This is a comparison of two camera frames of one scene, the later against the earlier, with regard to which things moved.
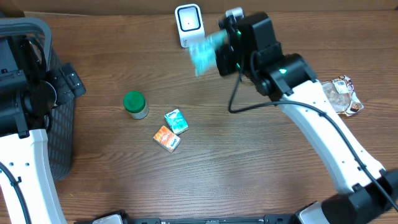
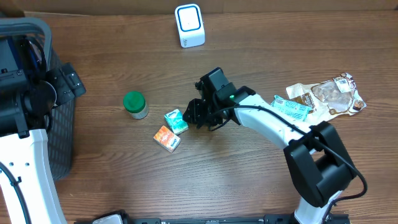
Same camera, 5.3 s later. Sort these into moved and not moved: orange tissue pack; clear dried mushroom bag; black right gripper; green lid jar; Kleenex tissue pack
Moved: black right gripper
Not moved: green lid jar; orange tissue pack; Kleenex tissue pack; clear dried mushroom bag
